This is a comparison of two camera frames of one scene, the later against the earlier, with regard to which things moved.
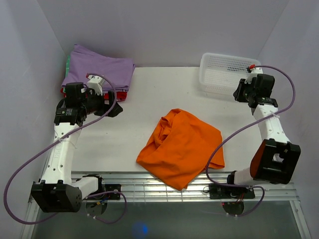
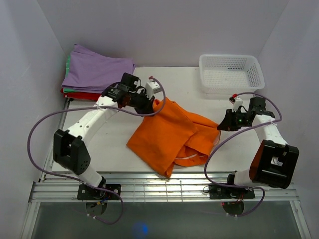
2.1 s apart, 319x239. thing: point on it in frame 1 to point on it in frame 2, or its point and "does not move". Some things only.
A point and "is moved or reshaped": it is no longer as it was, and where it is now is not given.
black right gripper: x=237 y=93 to x=228 y=124
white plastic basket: x=221 y=74 does not move
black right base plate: x=220 y=192 does not move
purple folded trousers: x=82 y=60 does not move
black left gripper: x=105 y=108 to x=146 y=107
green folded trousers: x=67 y=66 does not move
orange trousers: x=180 y=148 is moved or reshaped
